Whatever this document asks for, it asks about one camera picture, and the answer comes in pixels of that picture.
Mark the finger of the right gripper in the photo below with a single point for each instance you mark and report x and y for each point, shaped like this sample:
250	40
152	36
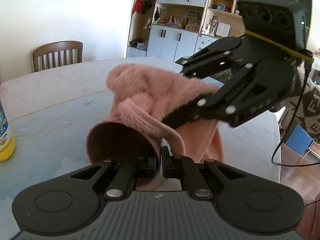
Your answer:
204	106
201	70

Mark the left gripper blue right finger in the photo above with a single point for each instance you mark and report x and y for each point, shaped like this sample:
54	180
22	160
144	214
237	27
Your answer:
171	166

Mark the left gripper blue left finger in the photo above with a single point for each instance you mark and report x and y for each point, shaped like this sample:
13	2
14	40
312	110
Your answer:
148	165

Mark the pink plastic cup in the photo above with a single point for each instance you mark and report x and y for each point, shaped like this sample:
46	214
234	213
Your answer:
111	139

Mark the pink fluffy towel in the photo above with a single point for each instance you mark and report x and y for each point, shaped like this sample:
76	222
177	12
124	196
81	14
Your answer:
145	95

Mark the patterned sleeve right forearm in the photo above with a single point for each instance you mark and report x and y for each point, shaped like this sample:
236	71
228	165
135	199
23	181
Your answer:
308	111

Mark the brown wooden chair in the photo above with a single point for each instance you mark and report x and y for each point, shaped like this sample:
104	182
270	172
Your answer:
57	54

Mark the yellow capped white bottle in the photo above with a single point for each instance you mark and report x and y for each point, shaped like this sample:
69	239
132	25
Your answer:
7	141

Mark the white wall cabinet unit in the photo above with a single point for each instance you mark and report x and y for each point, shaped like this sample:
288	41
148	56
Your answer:
171	29

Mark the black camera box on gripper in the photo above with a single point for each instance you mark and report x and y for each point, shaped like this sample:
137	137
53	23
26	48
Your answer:
281	21

